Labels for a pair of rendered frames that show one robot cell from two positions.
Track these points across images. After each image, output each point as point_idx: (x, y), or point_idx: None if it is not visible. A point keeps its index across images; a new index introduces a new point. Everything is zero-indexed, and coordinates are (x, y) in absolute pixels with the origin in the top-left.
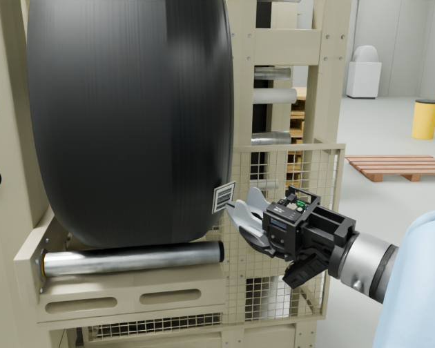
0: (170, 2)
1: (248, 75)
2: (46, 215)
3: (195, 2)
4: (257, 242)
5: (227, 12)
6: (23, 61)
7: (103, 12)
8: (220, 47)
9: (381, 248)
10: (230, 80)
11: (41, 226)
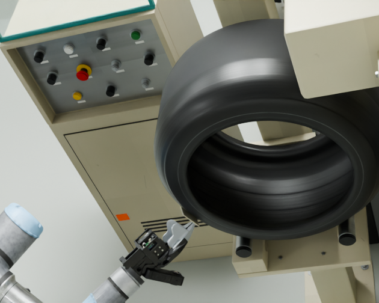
0: (159, 116)
1: None
2: (285, 139)
3: (159, 126)
4: (163, 240)
5: (174, 142)
6: None
7: (162, 97)
8: (160, 154)
9: (112, 276)
10: (165, 172)
11: (267, 142)
